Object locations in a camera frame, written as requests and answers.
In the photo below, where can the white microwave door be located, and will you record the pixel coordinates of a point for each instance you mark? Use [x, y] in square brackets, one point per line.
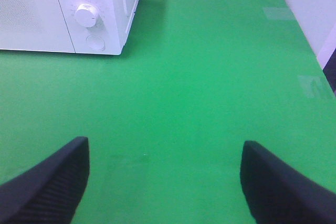
[34, 25]

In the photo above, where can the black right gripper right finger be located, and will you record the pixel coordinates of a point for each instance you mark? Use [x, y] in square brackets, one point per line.
[277, 193]

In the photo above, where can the green table cloth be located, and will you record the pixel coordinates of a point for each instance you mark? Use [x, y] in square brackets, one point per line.
[167, 119]

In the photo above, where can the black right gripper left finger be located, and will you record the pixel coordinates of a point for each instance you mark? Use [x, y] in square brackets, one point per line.
[51, 191]

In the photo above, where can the white microwave knob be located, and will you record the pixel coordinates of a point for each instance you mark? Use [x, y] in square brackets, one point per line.
[86, 15]

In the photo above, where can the round door release button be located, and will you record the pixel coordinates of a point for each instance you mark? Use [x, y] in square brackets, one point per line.
[95, 42]

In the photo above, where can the white microwave oven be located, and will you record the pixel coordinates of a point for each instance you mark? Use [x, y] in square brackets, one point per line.
[70, 26]

